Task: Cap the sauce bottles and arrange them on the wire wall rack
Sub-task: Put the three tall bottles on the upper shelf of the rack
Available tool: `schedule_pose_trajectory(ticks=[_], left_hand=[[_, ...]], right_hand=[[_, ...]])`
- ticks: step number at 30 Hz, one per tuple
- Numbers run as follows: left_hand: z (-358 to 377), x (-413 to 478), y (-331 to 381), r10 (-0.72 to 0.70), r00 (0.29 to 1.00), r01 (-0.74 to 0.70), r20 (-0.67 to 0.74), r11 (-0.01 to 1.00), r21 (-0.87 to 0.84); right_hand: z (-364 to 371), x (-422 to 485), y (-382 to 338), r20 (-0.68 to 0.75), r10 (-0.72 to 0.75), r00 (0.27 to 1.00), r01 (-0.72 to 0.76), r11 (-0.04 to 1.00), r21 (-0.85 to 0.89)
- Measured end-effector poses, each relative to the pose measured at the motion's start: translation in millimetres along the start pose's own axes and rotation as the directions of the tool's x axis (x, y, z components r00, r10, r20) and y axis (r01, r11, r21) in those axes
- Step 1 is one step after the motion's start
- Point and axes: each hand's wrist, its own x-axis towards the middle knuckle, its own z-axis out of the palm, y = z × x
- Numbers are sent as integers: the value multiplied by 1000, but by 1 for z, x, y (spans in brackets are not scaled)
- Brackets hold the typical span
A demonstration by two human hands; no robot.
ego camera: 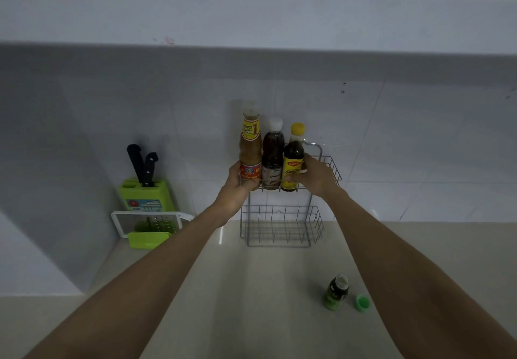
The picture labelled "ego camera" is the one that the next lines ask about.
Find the person's left hand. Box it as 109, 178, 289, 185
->
214, 160, 261, 227

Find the person's right hand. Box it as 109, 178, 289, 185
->
289, 152, 345, 201

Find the yellow label soy sauce bottle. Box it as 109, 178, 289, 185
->
281, 122, 306, 193

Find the grey wire two-tier rack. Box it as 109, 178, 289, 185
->
239, 141, 343, 249

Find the tall light brown sauce bottle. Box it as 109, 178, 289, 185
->
239, 102, 263, 182

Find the dark sauce bottle white cap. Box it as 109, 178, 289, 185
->
261, 117, 285, 191

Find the small green label bottle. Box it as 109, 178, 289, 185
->
322, 273, 350, 312

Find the person's left forearm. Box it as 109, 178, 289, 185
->
24, 205, 232, 359

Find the person's right forearm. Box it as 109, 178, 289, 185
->
323, 187, 517, 359

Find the green knife block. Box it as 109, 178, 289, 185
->
119, 179, 177, 213

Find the white framed metal grater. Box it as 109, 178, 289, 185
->
110, 210, 194, 238

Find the green grater container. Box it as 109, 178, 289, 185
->
127, 230, 171, 250

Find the small black-handled knife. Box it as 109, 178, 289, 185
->
141, 151, 159, 188

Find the large black-handled knife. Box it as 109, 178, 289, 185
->
126, 144, 146, 186

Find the white wall cabinet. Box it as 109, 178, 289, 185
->
0, 0, 517, 55

